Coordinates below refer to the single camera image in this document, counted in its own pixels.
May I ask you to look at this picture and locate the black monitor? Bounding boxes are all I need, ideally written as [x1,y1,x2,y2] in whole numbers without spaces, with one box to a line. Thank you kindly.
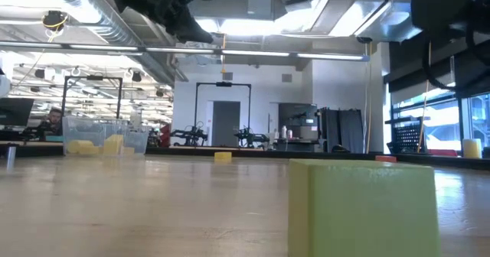
[0,97,35,127]

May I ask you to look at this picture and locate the dark curtain panel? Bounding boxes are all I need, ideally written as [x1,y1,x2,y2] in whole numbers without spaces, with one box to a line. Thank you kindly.
[318,107,364,154]

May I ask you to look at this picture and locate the small grey post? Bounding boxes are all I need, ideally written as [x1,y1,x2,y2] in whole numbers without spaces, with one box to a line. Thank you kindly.
[6,145,18,170]

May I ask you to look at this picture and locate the black gantry frame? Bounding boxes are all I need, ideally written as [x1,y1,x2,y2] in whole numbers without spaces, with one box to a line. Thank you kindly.
[194,81,253,148]
[62,75,124,120]

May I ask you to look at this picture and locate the red bar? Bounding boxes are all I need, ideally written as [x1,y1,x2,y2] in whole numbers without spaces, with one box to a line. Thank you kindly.
[426,148,459,158]

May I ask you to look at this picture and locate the red background object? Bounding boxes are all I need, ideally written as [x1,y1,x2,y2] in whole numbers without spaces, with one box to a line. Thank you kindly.
[159,124,172,148]

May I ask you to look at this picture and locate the pale yellow roll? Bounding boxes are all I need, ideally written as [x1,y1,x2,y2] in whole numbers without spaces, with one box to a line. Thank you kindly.
[462,138,483,160]

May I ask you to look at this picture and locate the person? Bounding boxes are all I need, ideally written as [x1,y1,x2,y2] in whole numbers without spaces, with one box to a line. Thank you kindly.
[36,107,64,138]

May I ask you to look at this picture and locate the yellow hanging cable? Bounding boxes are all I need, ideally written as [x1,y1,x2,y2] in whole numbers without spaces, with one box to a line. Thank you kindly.
[417,38,433,154]

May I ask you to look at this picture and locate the clear plastic bin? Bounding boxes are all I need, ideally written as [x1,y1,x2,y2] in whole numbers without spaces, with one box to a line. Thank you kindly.
[61,115,151,157]

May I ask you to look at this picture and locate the yellow ceiling cable reel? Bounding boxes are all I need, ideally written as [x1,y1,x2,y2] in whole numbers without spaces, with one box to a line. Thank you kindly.
[41,9,70,32]

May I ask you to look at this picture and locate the long ceiling light bar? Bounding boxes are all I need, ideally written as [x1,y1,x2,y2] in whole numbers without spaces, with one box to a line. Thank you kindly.
[0,41,371,62]

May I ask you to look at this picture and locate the black perforated rack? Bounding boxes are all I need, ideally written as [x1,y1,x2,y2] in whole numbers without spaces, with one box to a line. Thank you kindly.
[384,115,430,155]

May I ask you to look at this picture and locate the large metal duct box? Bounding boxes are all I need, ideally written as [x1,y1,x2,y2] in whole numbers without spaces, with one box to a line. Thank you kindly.
[355,0,422,44]

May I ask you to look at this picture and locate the grey door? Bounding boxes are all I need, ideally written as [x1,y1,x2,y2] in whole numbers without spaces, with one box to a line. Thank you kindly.
[212,101,241,148]

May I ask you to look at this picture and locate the silver round ventilation duct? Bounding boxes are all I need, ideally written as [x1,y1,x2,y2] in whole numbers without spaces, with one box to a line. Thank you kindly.
[32,0,188,86]

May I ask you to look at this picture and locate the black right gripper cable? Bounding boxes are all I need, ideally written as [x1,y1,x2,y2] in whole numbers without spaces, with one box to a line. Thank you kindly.
[422,29,490,97]

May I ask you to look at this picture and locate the green cube block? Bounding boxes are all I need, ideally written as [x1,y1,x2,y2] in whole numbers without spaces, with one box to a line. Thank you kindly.
[286,158,441,257]

